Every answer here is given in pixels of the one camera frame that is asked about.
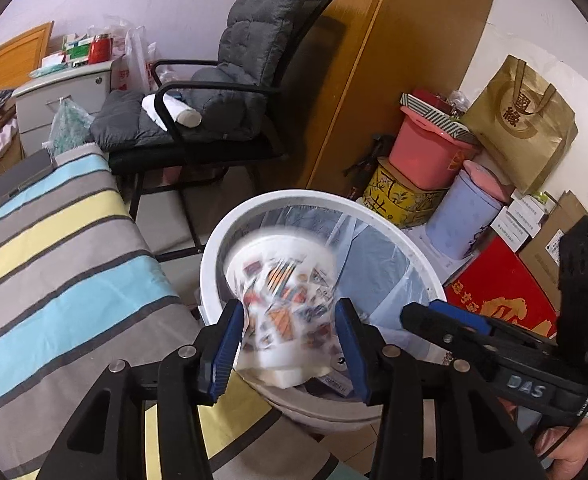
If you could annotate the white trash bin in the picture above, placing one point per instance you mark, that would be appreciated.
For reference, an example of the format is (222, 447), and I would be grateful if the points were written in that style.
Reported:
(324, 417)

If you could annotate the printed paper cup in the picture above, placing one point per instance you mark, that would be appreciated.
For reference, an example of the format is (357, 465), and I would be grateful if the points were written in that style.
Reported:
(284, 305)

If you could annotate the striped bed sheet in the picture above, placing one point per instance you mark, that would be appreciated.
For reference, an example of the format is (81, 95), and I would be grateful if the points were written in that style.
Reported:
(74, 285)

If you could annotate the wooden headboard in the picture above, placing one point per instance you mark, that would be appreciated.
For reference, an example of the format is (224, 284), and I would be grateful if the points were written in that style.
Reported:
(19, 55)

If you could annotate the translucent bin liner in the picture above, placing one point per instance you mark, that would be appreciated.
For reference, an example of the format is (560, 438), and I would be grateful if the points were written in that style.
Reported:
(374, 270)

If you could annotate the lavender container pink lid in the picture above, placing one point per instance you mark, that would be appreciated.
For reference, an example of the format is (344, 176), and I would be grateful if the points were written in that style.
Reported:
(459, 220)

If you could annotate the white bottle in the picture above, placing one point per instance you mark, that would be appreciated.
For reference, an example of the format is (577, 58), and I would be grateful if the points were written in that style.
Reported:
(174, 110)

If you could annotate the red jar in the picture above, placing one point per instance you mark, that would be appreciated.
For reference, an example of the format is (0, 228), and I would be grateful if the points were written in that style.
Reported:
(100, 50)

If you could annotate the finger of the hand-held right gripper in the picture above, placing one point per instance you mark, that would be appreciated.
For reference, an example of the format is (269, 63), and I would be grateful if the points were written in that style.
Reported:
(434, 330)

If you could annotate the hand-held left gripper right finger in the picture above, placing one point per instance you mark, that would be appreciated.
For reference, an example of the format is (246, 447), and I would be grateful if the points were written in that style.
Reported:
(349, 350)

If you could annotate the brown cardboard box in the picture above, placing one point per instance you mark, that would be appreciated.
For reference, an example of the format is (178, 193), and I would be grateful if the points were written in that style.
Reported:
(549, 250)

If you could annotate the wooden door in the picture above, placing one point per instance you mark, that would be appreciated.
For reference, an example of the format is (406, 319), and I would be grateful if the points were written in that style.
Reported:
(374, 60)

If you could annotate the striped edge gift box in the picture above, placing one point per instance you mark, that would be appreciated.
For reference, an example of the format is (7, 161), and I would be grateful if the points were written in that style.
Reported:
(431, 107)

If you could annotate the grey quilted chair cushion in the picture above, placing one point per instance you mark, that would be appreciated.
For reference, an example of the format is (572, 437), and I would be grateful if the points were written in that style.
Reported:
(254, 60)

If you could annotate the yellow patterned tin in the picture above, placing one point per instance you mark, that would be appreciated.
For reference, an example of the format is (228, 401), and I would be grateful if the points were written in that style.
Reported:
(399, 197)

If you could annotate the green white box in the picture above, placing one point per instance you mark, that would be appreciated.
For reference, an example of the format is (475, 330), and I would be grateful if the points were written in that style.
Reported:
(78, 50)

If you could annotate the green patterned plastic bag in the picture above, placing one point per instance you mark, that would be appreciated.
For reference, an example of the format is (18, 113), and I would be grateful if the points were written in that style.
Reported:
(69, 127)

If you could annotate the black office chair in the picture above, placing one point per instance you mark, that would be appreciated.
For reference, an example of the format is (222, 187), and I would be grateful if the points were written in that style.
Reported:
(254, 152)

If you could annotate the grey nightstand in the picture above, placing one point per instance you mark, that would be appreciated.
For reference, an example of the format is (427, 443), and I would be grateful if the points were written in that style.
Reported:
(64, 105)

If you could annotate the white labelled box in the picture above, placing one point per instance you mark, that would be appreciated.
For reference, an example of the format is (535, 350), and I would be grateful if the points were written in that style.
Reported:
(519, 222)
(531, 207)
(508, 237)

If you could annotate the teal packet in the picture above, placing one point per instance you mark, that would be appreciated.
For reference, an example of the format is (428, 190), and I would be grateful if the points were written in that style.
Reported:
(49, 66)

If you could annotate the person's right hand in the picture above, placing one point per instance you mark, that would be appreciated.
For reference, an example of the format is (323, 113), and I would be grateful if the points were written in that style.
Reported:
(569, 452)

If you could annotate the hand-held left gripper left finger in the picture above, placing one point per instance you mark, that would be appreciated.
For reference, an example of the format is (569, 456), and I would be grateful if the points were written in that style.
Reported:
(221, 350)

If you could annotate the pink plastic bucket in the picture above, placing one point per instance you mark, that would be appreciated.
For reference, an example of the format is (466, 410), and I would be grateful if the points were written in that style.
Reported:
(424, 160)

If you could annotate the white plastic bag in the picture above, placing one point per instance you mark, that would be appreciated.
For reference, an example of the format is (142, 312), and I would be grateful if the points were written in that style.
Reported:
(136, 60)

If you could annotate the red gift box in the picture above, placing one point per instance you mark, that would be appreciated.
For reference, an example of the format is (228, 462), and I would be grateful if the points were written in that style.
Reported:
(499, 285)

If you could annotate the gold paper bag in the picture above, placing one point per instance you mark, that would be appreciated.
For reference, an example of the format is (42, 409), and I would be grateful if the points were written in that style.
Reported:
(519, 125)

